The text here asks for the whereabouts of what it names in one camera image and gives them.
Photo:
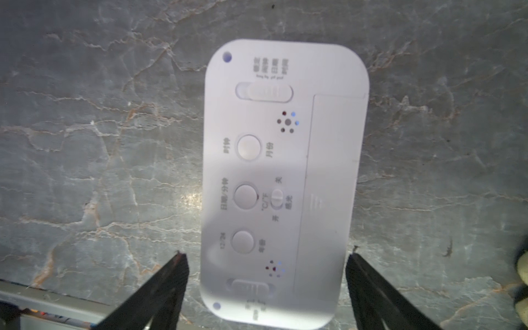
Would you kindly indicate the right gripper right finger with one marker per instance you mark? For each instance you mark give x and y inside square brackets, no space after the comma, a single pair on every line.
[376,303]

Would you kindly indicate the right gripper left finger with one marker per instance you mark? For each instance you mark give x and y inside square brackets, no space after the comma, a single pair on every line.
[157,304]

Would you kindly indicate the white battery cover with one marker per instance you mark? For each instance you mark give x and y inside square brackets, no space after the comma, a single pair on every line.
[333,161]

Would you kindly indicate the white alarm device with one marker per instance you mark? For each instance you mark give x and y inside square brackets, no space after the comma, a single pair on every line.
[258,105]

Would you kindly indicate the beige work glove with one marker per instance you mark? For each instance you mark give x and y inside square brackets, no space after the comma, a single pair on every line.
[520,301]

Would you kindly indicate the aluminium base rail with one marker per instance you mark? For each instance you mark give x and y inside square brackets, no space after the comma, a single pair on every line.
[24,307]

